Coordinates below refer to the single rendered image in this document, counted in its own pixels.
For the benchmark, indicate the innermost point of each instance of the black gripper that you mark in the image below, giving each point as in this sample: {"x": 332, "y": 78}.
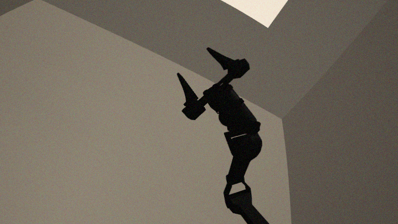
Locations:
{"x": 225, "y": 98}

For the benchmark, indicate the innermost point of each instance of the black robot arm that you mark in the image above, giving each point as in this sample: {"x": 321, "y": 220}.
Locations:
{"x": 243, "y": 149}

